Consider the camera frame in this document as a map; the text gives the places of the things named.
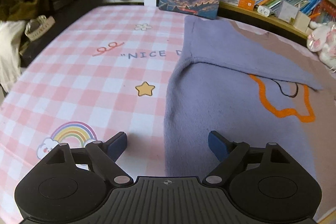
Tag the cream small box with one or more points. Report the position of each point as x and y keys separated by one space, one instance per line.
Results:
x=301 y=22

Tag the white pink plush bunny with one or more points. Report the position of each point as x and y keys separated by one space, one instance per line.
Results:
x=322 y=41

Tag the white cube box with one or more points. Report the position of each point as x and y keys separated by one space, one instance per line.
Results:
x=287 y=12

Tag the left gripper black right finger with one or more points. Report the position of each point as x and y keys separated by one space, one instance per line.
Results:
x=230 y=154

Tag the purple and mauve knit sweater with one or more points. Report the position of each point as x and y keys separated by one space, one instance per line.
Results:
x=252 y=88

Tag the pink checkered cartoon desk mat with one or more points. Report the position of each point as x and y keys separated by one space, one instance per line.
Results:
x=108 y=73

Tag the white cloth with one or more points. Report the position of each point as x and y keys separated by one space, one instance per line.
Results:
x=10 y=38

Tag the orange and white flat box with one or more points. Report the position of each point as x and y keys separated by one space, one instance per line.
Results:
x=243 y=4

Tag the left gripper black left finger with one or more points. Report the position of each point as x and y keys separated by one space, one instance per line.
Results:
x=103 y=156

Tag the white power adapter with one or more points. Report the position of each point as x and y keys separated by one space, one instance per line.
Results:
x=264 y=10

